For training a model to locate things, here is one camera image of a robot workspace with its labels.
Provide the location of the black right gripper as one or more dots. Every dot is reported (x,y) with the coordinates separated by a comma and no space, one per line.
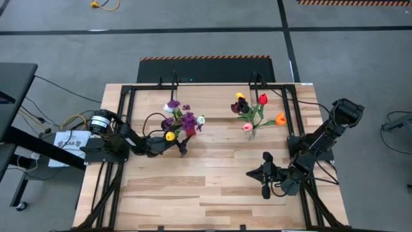
(272,174)

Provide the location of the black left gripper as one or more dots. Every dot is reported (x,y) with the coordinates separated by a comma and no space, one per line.
(157,146)

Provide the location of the red glass vase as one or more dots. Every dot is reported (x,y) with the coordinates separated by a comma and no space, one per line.
(191,132)

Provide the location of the plain yellow tulip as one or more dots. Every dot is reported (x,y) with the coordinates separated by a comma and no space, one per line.
(170,136)

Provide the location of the purple artificial flower bunch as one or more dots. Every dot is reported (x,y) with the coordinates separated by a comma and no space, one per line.
(188,120)

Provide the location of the white blue tulip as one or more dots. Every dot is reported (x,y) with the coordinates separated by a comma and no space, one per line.
(168,108)
(200,120)

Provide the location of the clear glass vase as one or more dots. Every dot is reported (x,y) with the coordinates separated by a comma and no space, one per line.
(251,135)

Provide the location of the pink tulip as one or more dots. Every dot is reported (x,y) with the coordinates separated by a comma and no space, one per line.
(248,127)

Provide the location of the orange tulip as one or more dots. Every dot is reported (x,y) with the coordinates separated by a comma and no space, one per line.
(280,119)

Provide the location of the dark maroon tulip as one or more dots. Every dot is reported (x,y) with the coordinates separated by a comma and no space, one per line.
(235,108)

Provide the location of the black tulip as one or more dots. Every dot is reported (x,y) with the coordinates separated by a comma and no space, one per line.
(244,105)

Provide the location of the yellow tulip with red base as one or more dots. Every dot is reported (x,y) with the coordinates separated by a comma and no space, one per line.
(240,95)

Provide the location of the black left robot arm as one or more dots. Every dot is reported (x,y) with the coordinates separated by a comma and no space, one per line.
(119,138)

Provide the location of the wooden shelf with black frames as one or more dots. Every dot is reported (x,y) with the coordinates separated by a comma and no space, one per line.
(219,100)

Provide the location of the black floor mat striped edge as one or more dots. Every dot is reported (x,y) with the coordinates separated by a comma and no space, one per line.
(206,71)

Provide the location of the white printed paper sheet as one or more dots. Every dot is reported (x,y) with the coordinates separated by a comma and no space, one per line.
(62,154)

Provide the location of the white power adapter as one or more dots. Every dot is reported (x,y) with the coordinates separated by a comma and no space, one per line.
(34,156)

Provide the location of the orange black striped floor strip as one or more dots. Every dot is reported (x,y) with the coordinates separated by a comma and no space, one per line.
(354,2)

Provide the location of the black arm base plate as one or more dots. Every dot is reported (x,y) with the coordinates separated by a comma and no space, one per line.
(291,151)
(96,157)

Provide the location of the black aluminium rig frame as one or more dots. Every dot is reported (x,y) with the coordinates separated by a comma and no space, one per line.
(125,89)

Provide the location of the black centre camera stand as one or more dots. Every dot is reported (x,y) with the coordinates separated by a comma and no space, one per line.
(16,87)

